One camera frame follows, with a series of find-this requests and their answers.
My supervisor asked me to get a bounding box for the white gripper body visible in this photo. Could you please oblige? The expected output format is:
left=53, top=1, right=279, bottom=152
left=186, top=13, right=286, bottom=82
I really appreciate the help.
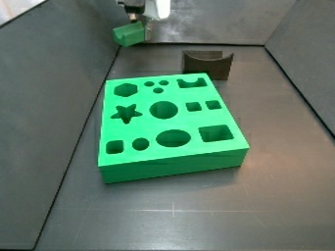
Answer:
left=115, top=0, right=171, bottom=20

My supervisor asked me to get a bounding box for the green arch object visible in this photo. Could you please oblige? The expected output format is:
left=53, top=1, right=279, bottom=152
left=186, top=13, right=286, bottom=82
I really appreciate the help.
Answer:
left=113, top=22, right=146, bottom=47

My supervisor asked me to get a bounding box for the black arch fixture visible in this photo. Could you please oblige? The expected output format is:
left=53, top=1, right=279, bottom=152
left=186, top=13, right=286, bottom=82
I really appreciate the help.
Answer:
left=182, top=50, right=235, bottom=80

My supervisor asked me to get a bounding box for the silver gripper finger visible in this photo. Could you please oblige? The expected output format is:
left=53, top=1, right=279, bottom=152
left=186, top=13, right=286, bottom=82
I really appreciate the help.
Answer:
left=143, top=17, right=153, bottom=41
left=127, top=13, right=139, bottom=24

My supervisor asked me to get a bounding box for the green shape sorter block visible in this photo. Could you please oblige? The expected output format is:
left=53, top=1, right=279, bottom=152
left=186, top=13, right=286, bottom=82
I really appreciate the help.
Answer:
left=98, top=74, right=249, bottom=183

